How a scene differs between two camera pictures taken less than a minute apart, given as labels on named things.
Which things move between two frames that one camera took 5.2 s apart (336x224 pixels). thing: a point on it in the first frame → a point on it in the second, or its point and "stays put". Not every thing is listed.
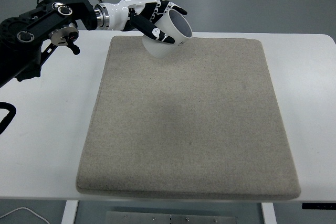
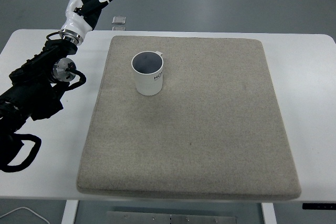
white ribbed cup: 175,25 → 148,67
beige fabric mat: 201,123 stays put
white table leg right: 268,213 stays put
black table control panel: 318,206 stays put
